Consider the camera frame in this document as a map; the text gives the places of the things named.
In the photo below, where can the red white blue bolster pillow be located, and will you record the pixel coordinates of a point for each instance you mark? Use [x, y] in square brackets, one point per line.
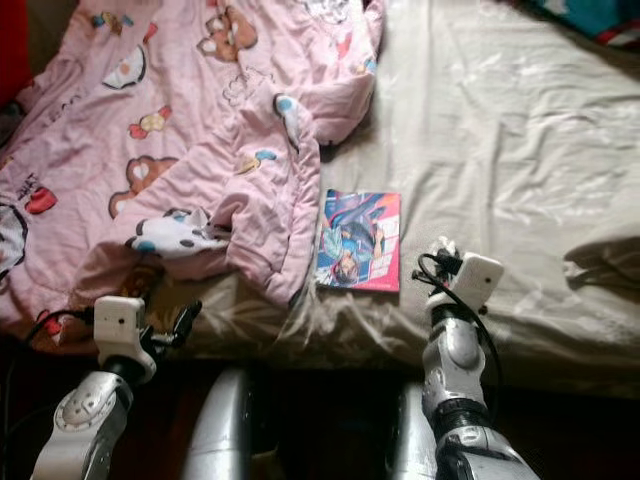
[580, 15]

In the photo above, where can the pink cartoon print quilt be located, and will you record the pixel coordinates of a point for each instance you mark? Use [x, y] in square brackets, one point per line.
[190, 130]

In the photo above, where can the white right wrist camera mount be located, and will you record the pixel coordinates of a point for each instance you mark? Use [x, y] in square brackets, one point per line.
[477, 278]

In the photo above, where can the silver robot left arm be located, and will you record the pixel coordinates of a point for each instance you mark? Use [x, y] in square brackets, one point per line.
[85, 430]

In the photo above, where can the red cushion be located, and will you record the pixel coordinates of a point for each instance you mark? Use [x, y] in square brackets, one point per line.
[12, 45]

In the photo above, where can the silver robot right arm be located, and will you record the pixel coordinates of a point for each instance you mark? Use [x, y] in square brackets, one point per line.
[455, 360]

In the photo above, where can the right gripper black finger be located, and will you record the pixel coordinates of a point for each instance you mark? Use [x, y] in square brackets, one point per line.
[445, 246]

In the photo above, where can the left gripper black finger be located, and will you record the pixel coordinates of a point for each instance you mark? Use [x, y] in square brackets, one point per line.
[188, 318]

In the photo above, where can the beige bed sheet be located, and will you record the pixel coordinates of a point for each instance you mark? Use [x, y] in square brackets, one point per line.
[490, 150]

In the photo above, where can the manga book pink blue cover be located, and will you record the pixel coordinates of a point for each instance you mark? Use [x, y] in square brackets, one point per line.
[358, 243]

